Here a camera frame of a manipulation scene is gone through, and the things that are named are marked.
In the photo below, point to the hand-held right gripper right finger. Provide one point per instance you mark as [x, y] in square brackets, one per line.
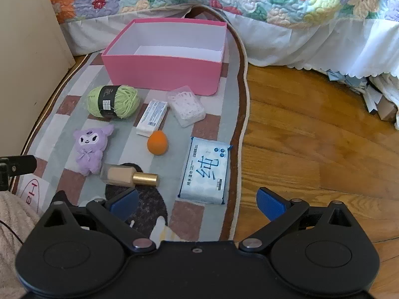
[268, 204]

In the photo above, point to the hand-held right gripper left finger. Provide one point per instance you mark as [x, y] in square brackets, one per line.
[124, 201]

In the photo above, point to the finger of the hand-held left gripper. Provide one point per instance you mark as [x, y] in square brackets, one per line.
[21, 164]

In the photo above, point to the foundation bottle gold cap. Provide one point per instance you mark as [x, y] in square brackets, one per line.
[118, 174]

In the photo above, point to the purple plush toy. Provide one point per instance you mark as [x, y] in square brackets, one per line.
[90, 149]

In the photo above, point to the orange makeup sponge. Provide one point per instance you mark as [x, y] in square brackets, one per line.
[157, 143]

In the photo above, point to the blue wet wipes pack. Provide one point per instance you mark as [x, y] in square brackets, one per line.
[205, 171]

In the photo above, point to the white and blue carton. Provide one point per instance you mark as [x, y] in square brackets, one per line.
[152, 116]

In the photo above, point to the green yarn ball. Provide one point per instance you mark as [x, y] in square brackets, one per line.
[124, 101]

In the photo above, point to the clear floss pick box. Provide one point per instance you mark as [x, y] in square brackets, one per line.
[187, 106]

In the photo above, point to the pink cardboard box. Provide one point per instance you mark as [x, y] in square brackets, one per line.
[162, 71]

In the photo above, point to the pink fuzzy pants leg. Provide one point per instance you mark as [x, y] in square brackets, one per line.
[15, 239]

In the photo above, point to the checkered rug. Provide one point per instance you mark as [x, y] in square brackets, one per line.
[218, 121]

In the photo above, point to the beige board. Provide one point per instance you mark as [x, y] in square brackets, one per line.
[28, 53]

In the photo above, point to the blue and white cloth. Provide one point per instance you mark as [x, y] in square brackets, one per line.
[358, 82]

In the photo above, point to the brown cardboard box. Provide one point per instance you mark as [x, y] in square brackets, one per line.
[388, 110]

